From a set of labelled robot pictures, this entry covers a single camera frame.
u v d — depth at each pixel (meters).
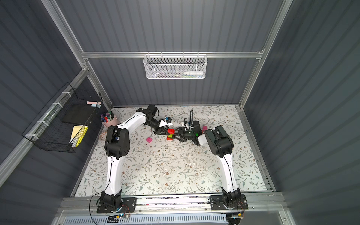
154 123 0.87
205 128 1.05
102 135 1.02
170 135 0.95
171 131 0.93
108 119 0.96
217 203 0.73
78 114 0.77
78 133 0.63
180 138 0.97
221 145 0.59
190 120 0.99
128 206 0.73
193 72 0.90
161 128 0.88
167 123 0.86
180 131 0.93
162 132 0.89
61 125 0.73
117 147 0.61
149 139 0.99
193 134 0.87
